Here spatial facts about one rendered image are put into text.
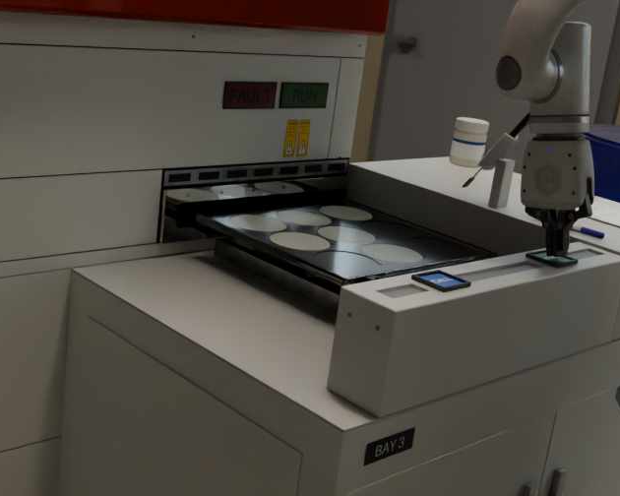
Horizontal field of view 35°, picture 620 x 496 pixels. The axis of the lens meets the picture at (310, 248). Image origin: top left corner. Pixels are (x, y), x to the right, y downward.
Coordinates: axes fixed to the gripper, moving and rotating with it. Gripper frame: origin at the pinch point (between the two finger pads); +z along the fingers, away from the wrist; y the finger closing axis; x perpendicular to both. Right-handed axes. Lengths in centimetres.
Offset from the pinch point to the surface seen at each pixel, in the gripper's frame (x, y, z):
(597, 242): 16.1, -2.7, 1.9
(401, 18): 244, -243, -66
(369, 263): -13.9, -24.9, 3.9
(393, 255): -6.9, -26.2, 3.6
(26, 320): -54, -62, 12
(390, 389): -38.8, 1.6, 13.9
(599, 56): 241, -134, -41
